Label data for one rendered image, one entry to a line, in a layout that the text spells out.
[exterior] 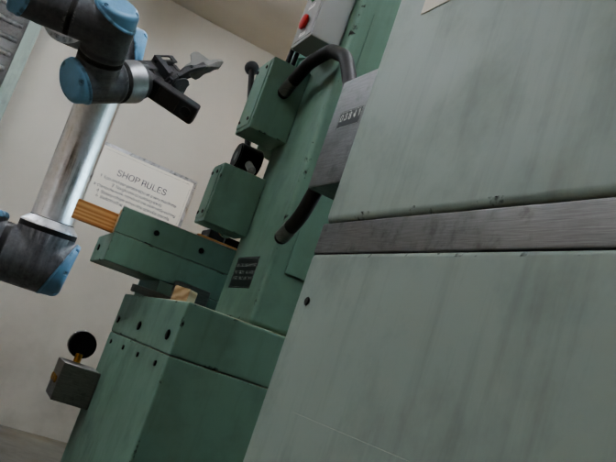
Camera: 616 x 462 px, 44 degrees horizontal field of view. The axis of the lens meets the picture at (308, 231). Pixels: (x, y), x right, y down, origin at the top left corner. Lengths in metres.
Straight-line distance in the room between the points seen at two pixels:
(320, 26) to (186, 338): 0.60
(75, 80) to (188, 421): 0.71
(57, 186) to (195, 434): 0.97
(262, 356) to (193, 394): 0.13
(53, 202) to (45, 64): 2.79
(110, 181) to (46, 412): 1.38
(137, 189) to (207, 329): 3.54
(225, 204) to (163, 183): 3.35
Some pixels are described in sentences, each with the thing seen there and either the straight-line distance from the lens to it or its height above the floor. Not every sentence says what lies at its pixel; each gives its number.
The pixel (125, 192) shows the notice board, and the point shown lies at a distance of 4.74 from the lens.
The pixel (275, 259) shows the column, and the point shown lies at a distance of 1.30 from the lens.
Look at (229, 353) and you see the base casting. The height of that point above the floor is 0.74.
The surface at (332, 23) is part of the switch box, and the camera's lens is 1.44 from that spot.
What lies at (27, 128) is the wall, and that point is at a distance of 4.71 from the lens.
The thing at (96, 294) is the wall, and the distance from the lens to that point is 4.71.
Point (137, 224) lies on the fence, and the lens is 1.60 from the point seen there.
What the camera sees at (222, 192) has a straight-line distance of 1.46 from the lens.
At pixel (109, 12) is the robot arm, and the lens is 1.53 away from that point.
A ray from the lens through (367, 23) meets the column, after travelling 1.44.
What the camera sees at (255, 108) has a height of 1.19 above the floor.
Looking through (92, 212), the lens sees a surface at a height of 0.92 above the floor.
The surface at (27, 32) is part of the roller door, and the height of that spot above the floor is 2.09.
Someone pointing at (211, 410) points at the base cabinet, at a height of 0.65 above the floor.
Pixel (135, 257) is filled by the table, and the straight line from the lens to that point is 1.59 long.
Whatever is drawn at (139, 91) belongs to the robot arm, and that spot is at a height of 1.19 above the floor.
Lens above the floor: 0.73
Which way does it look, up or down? 11 degrees up
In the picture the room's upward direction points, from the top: 19 degrees clockwise
